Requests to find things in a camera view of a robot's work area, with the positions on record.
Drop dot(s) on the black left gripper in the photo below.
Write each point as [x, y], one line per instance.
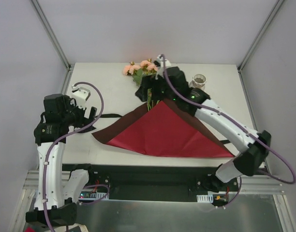
[84, 117]

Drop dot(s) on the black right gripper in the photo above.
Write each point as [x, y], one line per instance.
[148, 85]

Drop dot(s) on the pink artificial flower bouquet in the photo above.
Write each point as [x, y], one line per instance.
[143, 74]

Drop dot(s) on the red and maroon wrapping paper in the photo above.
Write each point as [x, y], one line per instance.
[163, 131]

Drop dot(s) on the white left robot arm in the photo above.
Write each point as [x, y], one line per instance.
[56, 204]

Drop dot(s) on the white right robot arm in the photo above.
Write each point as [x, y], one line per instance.
[252, 145]

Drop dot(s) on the beige ceramic vase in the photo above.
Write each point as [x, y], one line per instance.
[198, 81]

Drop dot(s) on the red cloth item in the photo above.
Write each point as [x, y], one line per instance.
[29, 229]

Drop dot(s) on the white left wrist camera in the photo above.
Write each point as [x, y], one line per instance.
[81, 95]

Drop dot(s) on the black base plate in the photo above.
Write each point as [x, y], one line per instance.
[160, 184]

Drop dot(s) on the left rear frame post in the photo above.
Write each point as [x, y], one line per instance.
[50, 33]

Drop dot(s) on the frame post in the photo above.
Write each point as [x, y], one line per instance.
[50, 33]
[260, 34]

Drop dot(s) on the left white cable duct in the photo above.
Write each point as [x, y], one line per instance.
[87, 195]

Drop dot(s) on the white cable duct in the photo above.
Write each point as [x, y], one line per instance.
[87, 195]
[211, 198]

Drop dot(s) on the right rear frame post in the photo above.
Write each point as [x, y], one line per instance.
[260, 34]

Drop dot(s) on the right white cable duct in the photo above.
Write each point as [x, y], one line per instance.
[211, 198]

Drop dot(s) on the aluminium frame rail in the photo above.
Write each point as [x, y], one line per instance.
[257, 184]

